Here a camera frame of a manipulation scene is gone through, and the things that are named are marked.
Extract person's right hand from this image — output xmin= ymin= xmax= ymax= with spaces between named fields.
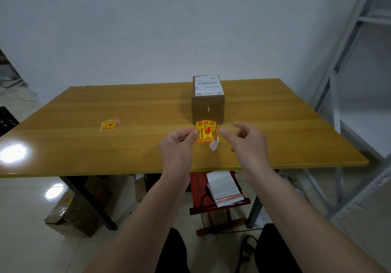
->
xmin=219 ymin=121 xmax=275 ymax=185

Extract person's left hand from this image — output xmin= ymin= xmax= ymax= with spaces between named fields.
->
xmin=158 ymin=126 xmax=201 ymax=185

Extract yellow red sticker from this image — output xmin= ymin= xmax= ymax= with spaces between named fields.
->
xmin=195 ymin=120 xmax=218 ymax=144

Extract brown cardboard box white label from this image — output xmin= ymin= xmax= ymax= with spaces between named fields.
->
xmin=191 ymin=75 xmax=226 ymax=126

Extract pile of yellow red stickers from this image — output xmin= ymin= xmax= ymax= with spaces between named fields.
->
xmin=99 ymin=119 xmax=121 ymax=132

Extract person's left forearm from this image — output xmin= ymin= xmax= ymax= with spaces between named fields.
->
xmin=85 ymin=175 xmax=191 ymax=273

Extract person's right forearm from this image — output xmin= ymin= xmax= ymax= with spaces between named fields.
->
xmin=249 ymin=166 xmax=389 ymax=273

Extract small open cardboard carton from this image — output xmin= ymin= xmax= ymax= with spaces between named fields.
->
xmin=134 ymin=174 xmax=148 ymax=203

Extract person's black sandal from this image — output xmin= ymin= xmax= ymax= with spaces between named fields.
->
xmin=234 ymin=234 xmax=258 ymax=273

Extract person's black trousers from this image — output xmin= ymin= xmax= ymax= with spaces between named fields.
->
xmin=155 ymin=223 xmax=303 ymax=273

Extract taped brown cardboard carton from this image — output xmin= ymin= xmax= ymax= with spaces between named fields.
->
xmin=44 ymin=175 xmax=112 ymax=238

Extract red wooden stool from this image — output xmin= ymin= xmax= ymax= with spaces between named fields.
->
xmin=189 ymin=171 xmax=252 ymax=237

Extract white notebook red edge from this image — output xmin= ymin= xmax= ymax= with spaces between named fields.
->
xmin=206 ymin=171 xmax=245 ymax=208

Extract wooden table black legs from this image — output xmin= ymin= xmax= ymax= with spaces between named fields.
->
xmin=0 ymin=78 xmax=369 ymax=231

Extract white metal shelf rack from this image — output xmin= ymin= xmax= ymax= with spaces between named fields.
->
xmin=305 ymin=0 xmax=391 ymax=221

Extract black plastic crate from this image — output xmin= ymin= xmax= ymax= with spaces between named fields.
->
xmin=0 ymin=106 xmax=20 ymax=137

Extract black cable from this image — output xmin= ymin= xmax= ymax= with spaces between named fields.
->
xmin=200 ymin=190 xmax=263 ymax=234

